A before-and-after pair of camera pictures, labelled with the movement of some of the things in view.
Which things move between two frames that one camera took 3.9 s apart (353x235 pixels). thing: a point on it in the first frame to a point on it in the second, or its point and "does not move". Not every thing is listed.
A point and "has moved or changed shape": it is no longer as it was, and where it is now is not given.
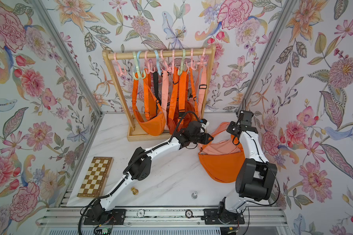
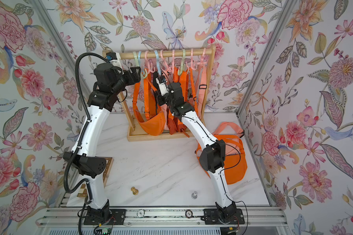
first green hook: [137, 66] does not move
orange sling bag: [225, 168] has moved or changed shape
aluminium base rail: [59, 217] does not move
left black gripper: [204, 138] to [135, 78]
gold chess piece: [135, 191] does not move
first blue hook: [140, 70] does not move
